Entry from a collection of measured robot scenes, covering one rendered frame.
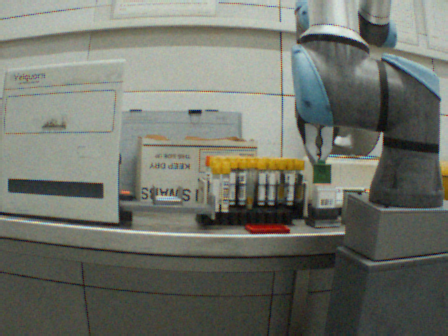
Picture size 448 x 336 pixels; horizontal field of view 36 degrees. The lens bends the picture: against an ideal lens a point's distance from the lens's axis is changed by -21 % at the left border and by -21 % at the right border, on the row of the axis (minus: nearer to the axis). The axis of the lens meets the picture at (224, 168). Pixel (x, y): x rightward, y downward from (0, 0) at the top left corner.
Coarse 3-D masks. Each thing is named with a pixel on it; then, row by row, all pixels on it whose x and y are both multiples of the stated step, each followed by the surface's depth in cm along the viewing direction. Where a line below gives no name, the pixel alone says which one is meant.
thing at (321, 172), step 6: (318, 162) 158; (324, 162) 158; (312, 168) 158; (318, 168) 158; (324, 168) 158; (330, 168) 158; (312, 174) 158; (318, 174) 158; (324, 174) 158; (330, 174) 158; (312, 180) 158; (318, 180) 158; (324, 180) 158; (330, 180) 158
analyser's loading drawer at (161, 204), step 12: (156, 192) 146; (180, 192) 147; (120, 204) 144; (132, 204) 145; (144, 204) 146; (156, 204) 146; (168, 204) 146; (180, 204) 146; (192, 204) 151; (204, 204) 151
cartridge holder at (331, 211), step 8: (312, 208) 155; (320, 208) 153; (328, 208) 153; (336, 208) 153; (312, 216) 155; (320, 216) 153; (328, 216) 153; (336, 216) 153; (312, 224) 153; (320, 224) 151; (328, 224) 151; (336, 224) 152
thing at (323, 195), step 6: (318, 186) 154; (324, 186) 154; (330, 186) 154; (312, 192) 157; (318, 192) 153; (324, 192) 153; (330, 192) 153; (336, 192) 154; (312, 198) 157; (318, 198) 153; (324, 198) 153; (330, 198) 153; (336, 198) 154; (312, 204) 157; (318, 204) 153; (324, 204) 153; (330, 204) 154
